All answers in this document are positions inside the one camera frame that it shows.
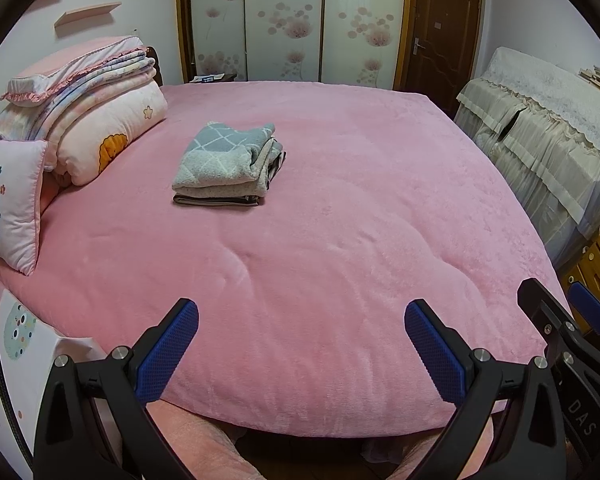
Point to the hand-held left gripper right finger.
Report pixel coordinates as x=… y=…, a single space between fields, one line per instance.
x=435 y=355

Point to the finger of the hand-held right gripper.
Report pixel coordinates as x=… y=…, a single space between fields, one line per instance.
x=540 y=300
x=587 y=305

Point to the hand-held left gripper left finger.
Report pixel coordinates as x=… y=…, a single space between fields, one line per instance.
x=167 y=350

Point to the diamond pattern knit sweater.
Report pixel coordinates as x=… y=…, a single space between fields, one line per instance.
x=220 y=155

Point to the person's right leg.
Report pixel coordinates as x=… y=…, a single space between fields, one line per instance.
x=430 y=450

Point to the person's leg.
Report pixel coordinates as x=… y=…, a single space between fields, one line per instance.
x=430 y=450
x=200 y=440

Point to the person's left leg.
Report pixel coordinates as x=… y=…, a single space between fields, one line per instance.
x=200 y=440

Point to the white cartoon print bag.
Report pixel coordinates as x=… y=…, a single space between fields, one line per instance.
x=25 y=355

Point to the pink fleece bed blanket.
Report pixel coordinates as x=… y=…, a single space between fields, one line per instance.
x=330 y=240

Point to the striped folded garment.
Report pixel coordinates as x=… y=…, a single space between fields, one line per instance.
x=220 y=201

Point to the small white cartoon cushion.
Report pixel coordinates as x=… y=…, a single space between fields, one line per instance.
x=10 y=210

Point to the white lace cover cloth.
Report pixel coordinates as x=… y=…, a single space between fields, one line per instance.
x=545 y=85

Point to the rolled white cartoon quilt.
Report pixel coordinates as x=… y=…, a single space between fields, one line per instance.
x=125 y=115

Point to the folded pastel striped blanket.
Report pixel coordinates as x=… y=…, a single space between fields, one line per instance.
x=80 y=100

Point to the brown wooden door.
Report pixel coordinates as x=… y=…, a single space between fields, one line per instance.
x=445 y=35

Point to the wooden headboard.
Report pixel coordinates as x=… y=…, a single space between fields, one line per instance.
x=156 y=67

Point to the pink frilled pillow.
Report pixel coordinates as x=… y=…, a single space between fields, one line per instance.
x=70 y=72

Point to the floral sliding door wardrobe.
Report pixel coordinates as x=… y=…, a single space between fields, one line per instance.
x=290 y=15

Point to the pink wall shelf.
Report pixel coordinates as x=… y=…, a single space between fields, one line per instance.
x=87 y=14

